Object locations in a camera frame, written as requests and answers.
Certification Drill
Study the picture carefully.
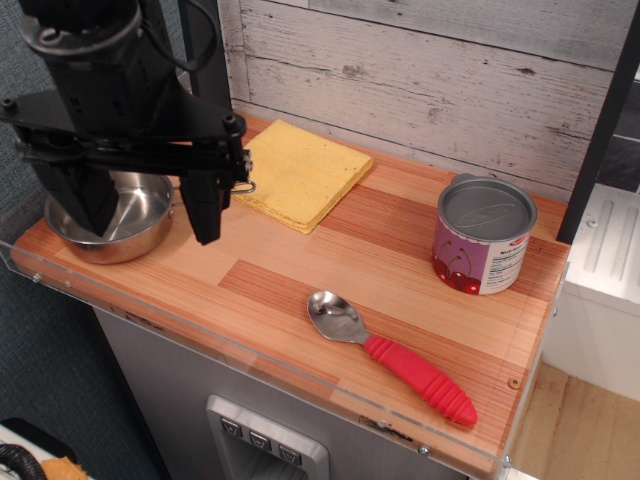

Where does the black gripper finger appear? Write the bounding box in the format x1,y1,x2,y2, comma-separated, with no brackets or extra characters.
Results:
180,170,233,245
29,161,118,236

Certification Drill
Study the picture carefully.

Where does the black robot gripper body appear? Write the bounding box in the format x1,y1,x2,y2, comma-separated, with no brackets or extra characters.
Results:
1,37,251,188

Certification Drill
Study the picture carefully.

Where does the small steel pot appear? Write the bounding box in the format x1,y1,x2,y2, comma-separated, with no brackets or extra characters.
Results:
44,172,184,265

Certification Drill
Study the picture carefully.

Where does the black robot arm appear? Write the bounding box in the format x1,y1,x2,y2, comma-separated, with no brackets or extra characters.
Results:
1,1,252,245

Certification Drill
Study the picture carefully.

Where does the folded yellow cloth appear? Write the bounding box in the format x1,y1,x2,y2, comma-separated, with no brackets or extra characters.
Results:
236,120,373,234

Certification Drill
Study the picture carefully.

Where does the grey toy fridge cabinet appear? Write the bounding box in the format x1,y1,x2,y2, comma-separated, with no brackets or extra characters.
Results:
96,311,463,479

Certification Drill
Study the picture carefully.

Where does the clear acrylic edge guard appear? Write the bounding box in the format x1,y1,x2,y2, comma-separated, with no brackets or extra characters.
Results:
1,244,511,479

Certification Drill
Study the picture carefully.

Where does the cherry label tin can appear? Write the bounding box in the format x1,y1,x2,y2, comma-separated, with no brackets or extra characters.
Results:
431,174,537,295

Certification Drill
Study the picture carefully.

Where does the orange sponge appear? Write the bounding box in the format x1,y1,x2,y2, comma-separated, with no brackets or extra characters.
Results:
40,457,89,480

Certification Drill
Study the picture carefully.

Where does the white toy sink unit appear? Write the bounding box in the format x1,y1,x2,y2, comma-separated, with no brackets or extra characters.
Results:
542,185,639,400

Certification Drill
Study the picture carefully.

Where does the red handled metal spoon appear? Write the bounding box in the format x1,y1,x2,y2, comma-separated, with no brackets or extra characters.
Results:
307,290,478,426

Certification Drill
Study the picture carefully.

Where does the black corrugated hose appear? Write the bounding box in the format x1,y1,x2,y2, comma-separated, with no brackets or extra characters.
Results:
0,443,44,480

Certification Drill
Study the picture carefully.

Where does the black vertical frame post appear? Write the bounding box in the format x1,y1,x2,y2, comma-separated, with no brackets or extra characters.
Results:
556,2,639,245

